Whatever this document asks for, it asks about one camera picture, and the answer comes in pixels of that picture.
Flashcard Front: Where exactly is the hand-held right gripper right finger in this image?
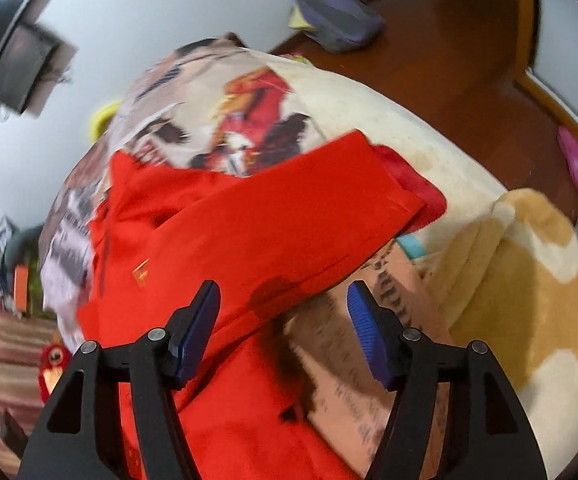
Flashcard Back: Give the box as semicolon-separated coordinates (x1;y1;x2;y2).
347;280;550;480

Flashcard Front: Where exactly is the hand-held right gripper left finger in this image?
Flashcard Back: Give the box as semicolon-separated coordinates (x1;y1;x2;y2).
16;280;221;480

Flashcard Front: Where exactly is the red garment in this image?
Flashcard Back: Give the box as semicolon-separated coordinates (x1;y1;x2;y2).
76;130;447;480

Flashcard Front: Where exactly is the red plush toy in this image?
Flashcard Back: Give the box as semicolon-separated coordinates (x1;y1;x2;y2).
38;342;73;403

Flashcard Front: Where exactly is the tan and cream plush blanket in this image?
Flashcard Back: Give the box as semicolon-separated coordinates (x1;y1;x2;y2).
419;187;578;480

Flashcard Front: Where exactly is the orange box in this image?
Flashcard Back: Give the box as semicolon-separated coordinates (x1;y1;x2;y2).
13;265;30;313

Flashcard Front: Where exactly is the striped cloth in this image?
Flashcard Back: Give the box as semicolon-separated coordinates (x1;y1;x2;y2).
0;267;64;441

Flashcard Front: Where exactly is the pile of household clutter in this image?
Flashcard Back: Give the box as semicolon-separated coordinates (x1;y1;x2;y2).
0;215;44;281

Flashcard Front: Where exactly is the yellow round object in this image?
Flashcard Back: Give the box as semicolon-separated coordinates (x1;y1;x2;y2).
89;101;122;141

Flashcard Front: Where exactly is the newspaper print bedsheet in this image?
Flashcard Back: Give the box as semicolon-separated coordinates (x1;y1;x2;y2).
39;35;510;480

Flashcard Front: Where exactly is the black monitor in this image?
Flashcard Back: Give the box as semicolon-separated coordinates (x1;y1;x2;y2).
0;0;77;123

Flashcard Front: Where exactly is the blue-grey bag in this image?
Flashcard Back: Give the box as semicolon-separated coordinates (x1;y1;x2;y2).
291;0;385;53

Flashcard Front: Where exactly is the wooden door frame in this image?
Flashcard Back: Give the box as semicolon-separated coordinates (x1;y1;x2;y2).
513;0;578;161

